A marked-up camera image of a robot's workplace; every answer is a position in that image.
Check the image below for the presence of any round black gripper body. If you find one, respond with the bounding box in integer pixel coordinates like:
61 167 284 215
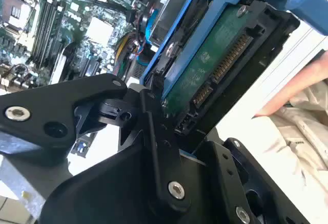
37 117 261 224

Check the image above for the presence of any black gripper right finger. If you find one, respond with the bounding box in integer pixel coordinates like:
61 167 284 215
195 137 311 224

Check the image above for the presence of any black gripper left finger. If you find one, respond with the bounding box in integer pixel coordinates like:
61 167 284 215
0 73 192 212

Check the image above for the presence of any hard disk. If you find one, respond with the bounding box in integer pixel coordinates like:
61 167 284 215
139 0 328 155

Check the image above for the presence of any person's bare hand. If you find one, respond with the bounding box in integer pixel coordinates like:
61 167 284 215
251 50 328 119

